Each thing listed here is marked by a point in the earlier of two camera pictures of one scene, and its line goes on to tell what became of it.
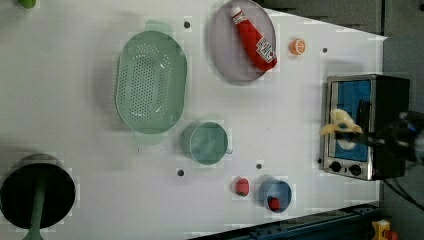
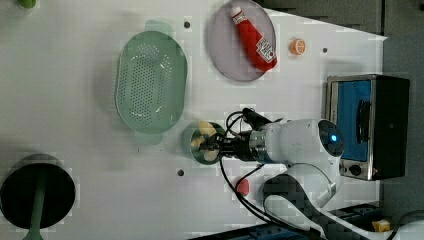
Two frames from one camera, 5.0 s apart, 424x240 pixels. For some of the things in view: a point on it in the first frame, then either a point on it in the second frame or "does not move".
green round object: [28, 3] does not move
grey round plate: [229, 56] does not move
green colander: [151, 82] does not move
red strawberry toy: [242, 186] does not move
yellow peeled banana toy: [341, 121] to [205, 128]
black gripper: [401, 133] to [237, 146]
